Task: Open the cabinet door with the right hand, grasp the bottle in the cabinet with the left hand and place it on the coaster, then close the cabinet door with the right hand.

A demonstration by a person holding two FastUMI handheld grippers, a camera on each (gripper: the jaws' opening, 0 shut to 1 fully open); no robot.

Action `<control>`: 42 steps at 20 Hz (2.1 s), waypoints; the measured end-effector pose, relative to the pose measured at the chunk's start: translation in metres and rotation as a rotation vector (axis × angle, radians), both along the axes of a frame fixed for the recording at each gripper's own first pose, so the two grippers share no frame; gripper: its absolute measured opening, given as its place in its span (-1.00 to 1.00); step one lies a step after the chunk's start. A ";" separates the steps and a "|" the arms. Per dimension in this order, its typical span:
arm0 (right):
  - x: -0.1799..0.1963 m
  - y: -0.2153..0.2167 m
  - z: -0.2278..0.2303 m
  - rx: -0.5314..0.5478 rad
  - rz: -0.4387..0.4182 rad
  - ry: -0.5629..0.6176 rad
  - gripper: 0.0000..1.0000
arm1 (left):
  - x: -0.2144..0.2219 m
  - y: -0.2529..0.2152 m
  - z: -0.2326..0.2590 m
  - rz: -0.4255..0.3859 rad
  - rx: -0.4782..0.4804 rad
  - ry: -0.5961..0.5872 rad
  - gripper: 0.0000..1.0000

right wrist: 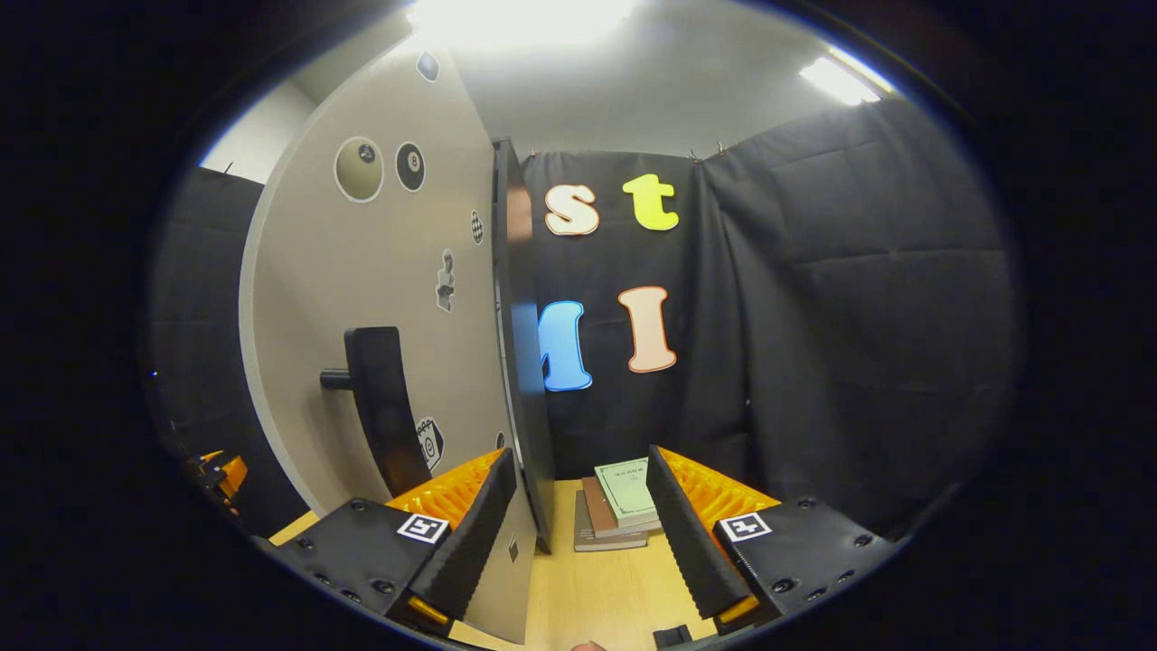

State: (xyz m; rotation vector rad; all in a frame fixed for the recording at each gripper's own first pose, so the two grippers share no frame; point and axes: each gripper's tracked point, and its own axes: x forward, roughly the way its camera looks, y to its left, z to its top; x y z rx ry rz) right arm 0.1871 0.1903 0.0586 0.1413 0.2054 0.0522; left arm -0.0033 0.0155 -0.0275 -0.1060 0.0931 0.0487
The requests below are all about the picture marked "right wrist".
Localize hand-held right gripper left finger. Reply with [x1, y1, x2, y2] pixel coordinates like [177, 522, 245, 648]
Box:
[258, 448, 518, 638]

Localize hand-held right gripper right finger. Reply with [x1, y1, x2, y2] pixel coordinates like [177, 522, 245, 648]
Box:
[646, 445, 905, 636]

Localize black door handle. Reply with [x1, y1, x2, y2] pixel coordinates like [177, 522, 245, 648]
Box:
[319, 325, 435, 498]

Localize white cabinet door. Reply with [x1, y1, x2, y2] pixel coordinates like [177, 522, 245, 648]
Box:
[238, 36, 541, 645]

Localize dark grey cabinet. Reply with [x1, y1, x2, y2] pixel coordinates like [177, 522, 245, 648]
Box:
[491, 137, 557, 554]

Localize green book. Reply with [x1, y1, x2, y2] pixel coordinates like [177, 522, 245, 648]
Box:
[594, 457, 661, 530]

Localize brown book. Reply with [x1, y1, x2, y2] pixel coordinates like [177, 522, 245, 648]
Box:
[581, 476, 665, 541]

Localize black backdrop cloth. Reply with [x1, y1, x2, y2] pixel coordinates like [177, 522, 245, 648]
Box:
[145, 98, 1018, 543]

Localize narrow ceiling light panel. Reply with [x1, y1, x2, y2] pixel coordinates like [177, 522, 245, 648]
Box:
[800, 50, 896, 107]

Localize large ceiling light panel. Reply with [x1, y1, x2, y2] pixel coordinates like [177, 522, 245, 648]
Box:
[407, 0, 638, 46]

